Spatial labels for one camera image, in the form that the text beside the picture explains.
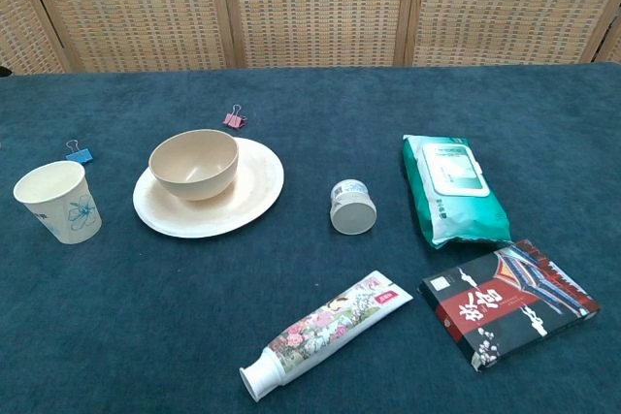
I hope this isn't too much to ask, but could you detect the beige bowl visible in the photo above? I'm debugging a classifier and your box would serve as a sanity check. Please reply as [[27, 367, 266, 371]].
[[147, 129, 240, 202]]

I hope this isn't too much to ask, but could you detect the white paper cup blue flower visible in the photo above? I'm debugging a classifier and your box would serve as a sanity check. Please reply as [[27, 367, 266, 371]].
[[13, 160, 103, 245]]

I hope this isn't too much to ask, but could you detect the large white plate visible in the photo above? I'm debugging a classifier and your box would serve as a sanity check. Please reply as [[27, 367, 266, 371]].
[[132, 136, 285, 239]]

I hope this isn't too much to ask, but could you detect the small white jar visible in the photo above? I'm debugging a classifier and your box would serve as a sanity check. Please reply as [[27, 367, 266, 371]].
[[329, 179, 378, 235]]

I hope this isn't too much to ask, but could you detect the pink binder clip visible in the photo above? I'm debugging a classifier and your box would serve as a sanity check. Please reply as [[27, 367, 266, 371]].
[[222, 104, 247, 130]]

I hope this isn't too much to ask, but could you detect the green wet wipes pack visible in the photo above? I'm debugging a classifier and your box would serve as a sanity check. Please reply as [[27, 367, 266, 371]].
[[402, 134, 513, 250]]

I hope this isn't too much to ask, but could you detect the floral toothpaste tube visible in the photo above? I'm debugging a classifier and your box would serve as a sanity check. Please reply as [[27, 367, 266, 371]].
[[239, 271, 414, 403]]

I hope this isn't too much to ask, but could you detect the woven bamboo folding screen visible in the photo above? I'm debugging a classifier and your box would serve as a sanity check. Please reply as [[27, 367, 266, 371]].
[[0, 0, 621, 76]]

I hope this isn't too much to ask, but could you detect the dark blue table carpet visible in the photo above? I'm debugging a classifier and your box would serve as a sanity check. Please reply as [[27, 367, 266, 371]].
[[0, 62, 621, 414]]

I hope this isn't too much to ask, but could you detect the black red printed box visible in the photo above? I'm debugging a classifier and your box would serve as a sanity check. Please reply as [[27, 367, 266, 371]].
[[419, 239, 602, 373]]

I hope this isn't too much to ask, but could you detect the blue binder clip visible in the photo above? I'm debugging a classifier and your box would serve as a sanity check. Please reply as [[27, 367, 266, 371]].
[[65, 139, 94, 165]]

